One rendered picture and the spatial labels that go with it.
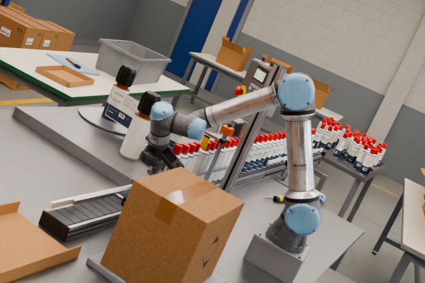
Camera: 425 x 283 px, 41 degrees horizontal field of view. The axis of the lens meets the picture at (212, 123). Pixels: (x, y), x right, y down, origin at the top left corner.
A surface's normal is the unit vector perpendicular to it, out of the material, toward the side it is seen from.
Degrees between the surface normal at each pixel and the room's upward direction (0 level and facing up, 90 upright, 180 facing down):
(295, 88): 83
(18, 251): 0
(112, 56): 95
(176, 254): 90
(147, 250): 90
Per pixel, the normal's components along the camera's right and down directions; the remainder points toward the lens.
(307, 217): -0.18, 0.27
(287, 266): -0.32, 0.08
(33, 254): 0.39, -0.90
